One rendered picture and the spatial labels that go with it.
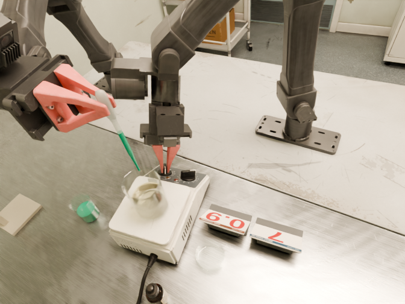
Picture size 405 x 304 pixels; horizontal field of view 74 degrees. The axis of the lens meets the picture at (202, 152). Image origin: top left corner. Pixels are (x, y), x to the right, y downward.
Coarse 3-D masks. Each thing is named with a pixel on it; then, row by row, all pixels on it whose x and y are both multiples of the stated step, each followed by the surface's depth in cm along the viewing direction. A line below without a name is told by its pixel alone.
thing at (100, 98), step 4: (96, 92) 30; (100, 92) 30; (96, 96) 31; (100, 96) 30; (104, 96) 31; (100, 100) 31; (104, 100) 31; (108, 104) 32; (108, 108) 32; (112, 108) 32; (112, 112) 33; (108, 116) 33; (112, 116) 33
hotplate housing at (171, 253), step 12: (204, 180) 58; (192, 192) 53; (204, 192) 58; (192, 204) 52; (192, 216) 53; (180, 228) 48; (120, 240) 49; (132, 240) 48; (180, 240) 49; (144, 252) 50; (156, 252) 48; (168, 252) 46; (180, 252) 50
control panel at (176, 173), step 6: (156, 168) 61; (174, 168) 62; (174, 174) 59; (180, 174) 59; (198, 174) 60; (204, 174) 60; (168, 180) 56; (174, 180) 56; (180, 180) 56; (198, 180) 57; (192, 186) 54
